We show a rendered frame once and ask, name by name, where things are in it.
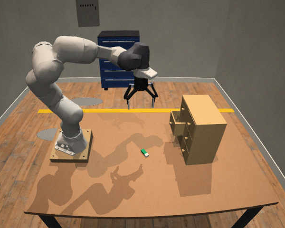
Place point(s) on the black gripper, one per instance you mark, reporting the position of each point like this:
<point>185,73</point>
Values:
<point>140,84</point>

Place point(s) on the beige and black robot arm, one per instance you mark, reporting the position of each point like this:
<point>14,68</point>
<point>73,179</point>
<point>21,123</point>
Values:
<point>47,63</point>

